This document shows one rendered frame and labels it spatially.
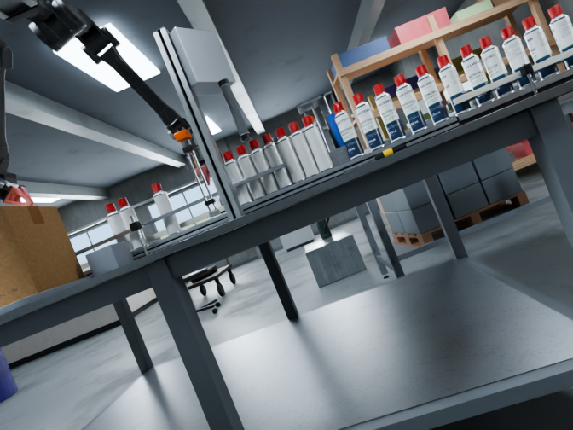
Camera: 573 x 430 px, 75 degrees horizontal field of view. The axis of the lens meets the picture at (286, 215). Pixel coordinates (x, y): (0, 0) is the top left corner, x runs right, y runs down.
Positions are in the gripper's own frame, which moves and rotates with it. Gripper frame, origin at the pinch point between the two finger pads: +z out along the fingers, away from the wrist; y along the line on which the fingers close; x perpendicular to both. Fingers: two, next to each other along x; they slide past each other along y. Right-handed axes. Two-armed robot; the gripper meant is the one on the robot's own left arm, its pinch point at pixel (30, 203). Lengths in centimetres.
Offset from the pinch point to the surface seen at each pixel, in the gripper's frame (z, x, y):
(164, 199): 39.6, -23.7, 6.7
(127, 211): 29.0, -12.8, 8.2
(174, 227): 48, -16, 7
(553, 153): 129, -81, -47
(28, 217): 14.0, -2.2, -18.8
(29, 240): 19.7, 2.4, -22.2
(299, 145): 75, -64, 0
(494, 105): 124, -103, -11
